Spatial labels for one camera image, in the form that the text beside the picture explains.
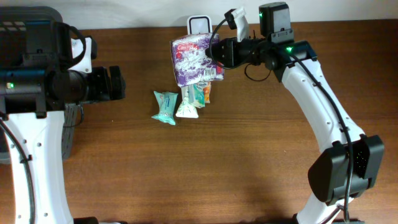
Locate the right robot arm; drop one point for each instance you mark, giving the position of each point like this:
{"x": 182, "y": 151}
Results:
{"x": 349, "y": 159}

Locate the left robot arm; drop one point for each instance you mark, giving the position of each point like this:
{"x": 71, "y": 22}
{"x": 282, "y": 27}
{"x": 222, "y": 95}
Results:
{"x": 45, "y": 70}

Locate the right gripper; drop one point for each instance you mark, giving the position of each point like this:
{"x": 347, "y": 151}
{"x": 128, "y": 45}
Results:
{"x": 232, "y": 55}

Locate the white bamboo print tube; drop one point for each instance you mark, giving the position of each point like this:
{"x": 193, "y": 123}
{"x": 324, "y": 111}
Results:
{"x": 186, "y": 109}

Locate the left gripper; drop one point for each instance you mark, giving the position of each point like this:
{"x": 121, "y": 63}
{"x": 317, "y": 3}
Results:
{"x": 104, "y": 90}

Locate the green tissue pack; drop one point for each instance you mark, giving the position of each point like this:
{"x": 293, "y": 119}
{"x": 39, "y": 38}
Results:
{"x": 196, "y": 95}

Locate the orange tissue pack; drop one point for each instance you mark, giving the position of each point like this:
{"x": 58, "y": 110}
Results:
{"x": 207, "y": 91}

